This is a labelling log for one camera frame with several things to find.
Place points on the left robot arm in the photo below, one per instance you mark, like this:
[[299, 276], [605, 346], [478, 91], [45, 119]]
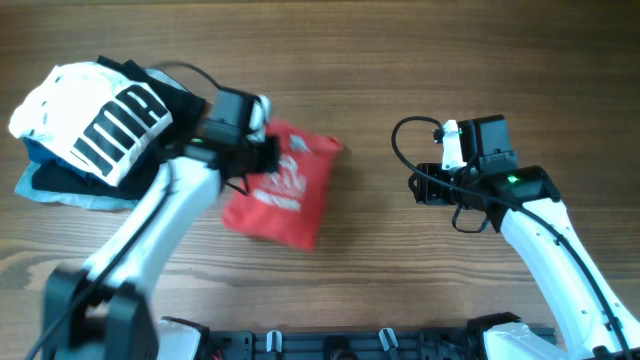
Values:
[[102, 310]]

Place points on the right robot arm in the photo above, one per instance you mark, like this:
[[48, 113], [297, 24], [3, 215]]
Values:
[[479, 171]]

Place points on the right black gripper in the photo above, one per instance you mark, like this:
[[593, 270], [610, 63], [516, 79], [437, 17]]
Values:
[[422, 185]]

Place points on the black folded garment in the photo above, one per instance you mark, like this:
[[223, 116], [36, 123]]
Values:
[[186, 110]]

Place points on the white folded shirt black letters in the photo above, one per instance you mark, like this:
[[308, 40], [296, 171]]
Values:
[[94, 118]]

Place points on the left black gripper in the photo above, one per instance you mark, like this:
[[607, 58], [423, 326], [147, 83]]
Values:
[[270, 155]]

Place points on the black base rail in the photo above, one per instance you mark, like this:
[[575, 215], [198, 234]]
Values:
[[432, 343]]

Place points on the red printed t-shirt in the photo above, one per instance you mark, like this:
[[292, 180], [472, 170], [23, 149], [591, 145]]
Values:
[[287, 206]]

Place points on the dark blue folded garment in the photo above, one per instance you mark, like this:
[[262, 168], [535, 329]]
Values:
[[40, 154]]

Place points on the light blue folded garment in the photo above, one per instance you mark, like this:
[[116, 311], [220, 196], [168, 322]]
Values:
[[26, 189]]

